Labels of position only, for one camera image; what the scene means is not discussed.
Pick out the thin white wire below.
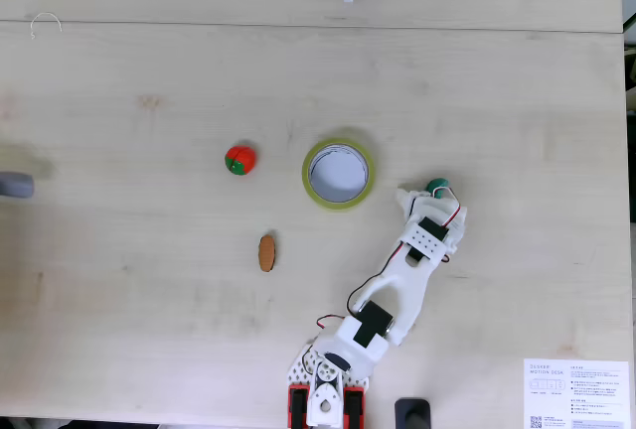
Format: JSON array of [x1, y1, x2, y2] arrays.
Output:
[[29, 12, 64, 41]]

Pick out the grey cylindrical object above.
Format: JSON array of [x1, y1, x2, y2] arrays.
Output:
[[0, 170, 36, 200]]

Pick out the red servo wire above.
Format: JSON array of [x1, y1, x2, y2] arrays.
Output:
[[433, 187, 462, 227]]

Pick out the yellow tape roll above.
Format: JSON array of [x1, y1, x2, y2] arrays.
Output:
[[301, 137, 378, 212]]

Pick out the white printed paper sheet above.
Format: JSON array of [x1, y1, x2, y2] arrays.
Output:
[[523, 357, 630, 429]]

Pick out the red black table clamp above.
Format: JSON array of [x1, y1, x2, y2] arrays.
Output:
[[344, 385, 368, 429], [288, 382, 310, 429]]

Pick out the toy hamburger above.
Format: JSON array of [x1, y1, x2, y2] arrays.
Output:
[[257, 233, 278, 273]]

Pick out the red green toy tomato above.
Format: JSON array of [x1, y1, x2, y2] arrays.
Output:
[[224, 144, 258, 177]]

